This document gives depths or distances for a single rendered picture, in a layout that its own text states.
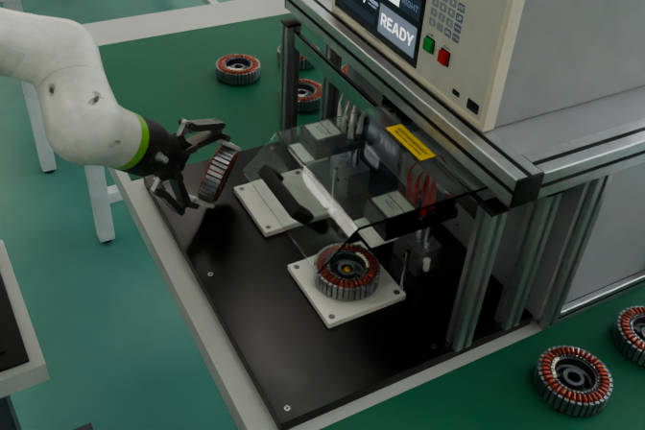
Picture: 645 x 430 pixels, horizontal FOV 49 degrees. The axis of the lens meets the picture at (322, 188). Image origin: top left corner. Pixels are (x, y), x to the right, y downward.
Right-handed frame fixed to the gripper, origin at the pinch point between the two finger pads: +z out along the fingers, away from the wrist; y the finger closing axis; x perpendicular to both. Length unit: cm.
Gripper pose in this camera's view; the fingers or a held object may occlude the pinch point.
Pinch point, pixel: (216, 173)
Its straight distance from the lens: 134.3
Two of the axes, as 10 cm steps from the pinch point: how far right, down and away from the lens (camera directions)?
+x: -8.1, -3.9, 4.4
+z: 4.1, 1.7, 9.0
